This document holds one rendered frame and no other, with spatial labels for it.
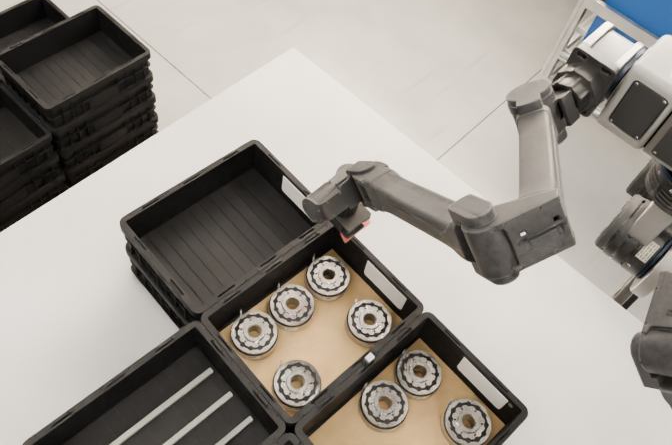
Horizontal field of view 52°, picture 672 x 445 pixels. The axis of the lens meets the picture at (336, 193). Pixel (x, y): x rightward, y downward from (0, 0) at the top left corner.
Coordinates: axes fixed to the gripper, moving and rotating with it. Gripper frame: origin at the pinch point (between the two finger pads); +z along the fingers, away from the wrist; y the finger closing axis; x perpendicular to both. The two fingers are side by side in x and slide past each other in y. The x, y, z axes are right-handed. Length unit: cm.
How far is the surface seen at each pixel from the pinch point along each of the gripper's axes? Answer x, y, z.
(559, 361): 37, 51, 37
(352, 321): -3.5, 12.8, 20.4
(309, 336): -12.4, 8.6, 23.3
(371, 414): -14.6, 30.6, 20.4
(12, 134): -27, -118, 68
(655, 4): 179, -11, 37
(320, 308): -5.9, 5.0, 23.4
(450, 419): -2.3, 42.3, 20.5
